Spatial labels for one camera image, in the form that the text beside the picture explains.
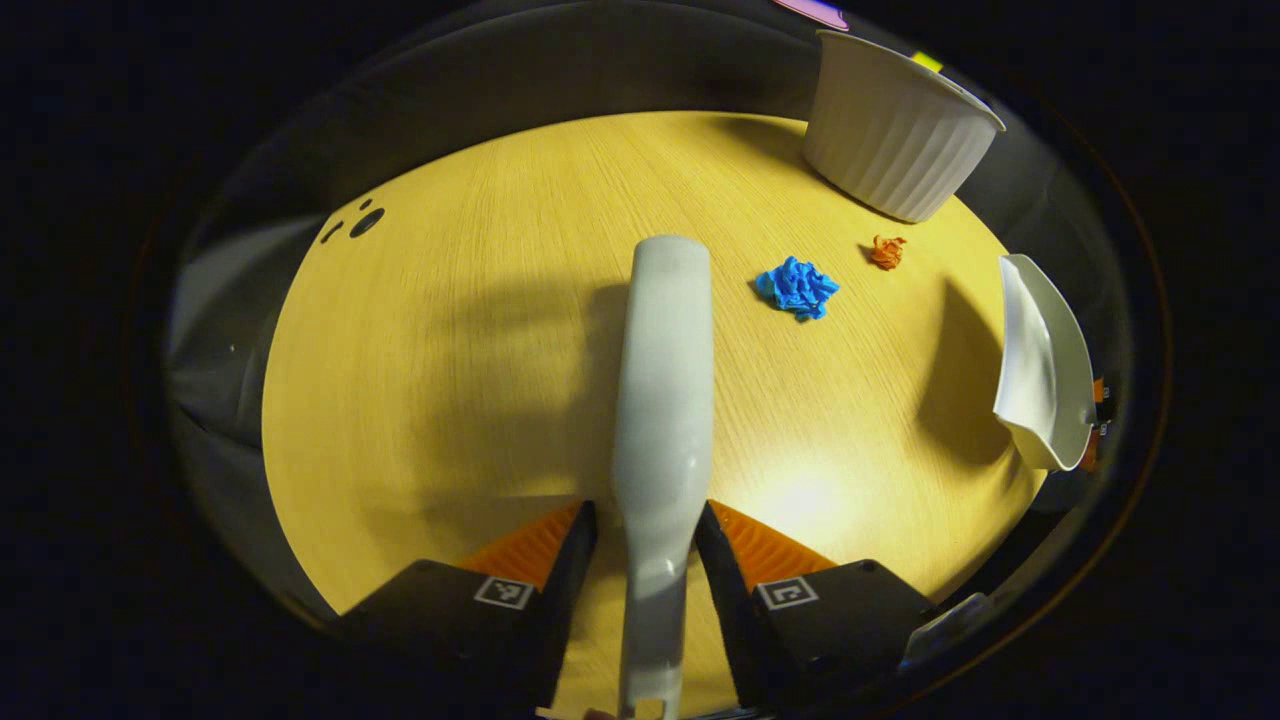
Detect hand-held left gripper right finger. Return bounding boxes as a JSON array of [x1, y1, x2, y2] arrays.
[[695, 500, 941, 713]]

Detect small white broom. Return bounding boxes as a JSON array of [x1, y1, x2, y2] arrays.
[[612, 235, 714, 720]]

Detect white dustpan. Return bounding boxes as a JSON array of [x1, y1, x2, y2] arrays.
[[992, 254, 1098, 472]]

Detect wooden desktop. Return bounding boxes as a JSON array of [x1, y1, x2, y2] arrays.
[[262, 110, 1051, 720]]

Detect blue paper trash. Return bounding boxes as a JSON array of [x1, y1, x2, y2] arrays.
[[753, 256, 841, 322]]

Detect white ribbed garbage bin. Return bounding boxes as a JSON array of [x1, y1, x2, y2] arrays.
[[802, 30, 1007, 224]]

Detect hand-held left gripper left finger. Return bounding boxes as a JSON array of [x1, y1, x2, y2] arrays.
[[335, 500, 599, 716]]

